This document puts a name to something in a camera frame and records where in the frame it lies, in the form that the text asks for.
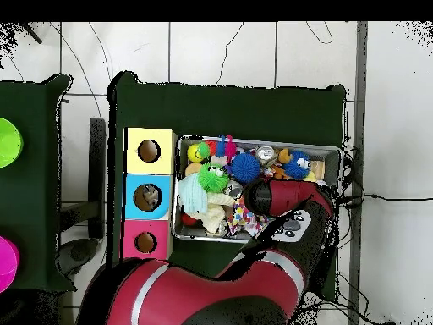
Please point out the green spiky rubber ball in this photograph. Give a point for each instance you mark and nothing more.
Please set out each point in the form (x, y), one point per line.
(213, 179)

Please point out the mint green cloth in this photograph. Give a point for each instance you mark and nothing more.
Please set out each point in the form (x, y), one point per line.
(192, 198)

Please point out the cream knit cloth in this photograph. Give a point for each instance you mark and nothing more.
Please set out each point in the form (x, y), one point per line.
(216, 211)

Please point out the colourful polka-dot cloth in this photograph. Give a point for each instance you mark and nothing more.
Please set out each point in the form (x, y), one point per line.
(247, 216)

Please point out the wooden three-hole box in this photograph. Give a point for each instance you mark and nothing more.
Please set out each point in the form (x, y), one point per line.
(162, 162)

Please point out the shallow silver mesh bin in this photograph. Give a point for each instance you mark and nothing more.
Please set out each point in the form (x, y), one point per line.
(196, 234)

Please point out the round orange sponge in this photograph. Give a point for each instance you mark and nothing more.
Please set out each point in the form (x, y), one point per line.
(191, 168)

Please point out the blue spiky rubber ball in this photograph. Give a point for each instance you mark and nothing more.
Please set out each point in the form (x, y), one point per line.
(246, 167)

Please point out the rainbow spiky caterpillar toy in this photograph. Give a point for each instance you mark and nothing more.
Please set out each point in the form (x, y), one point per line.
(230, 149)

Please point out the yellow smiley ball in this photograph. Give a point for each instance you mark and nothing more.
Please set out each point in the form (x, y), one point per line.
(194, 154)

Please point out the red ball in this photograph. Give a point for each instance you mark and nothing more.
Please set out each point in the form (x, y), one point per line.
(187, 220)

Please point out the silver-top drink can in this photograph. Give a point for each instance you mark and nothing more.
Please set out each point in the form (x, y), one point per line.
(266, 154)

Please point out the dark green table cloth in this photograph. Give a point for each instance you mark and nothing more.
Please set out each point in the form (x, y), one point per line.
(33, 101)
(220, 111)

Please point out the black upright panel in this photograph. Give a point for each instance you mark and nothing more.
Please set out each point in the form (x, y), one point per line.
(97, 169)

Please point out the green plastic bowl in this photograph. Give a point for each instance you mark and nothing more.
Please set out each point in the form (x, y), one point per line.
(10, 142)

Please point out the pink plastic bowl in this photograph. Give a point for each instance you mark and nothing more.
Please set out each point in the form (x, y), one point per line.
(8, 264)

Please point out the dark slanted rod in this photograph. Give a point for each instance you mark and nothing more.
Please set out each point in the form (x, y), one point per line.
(33, 35)

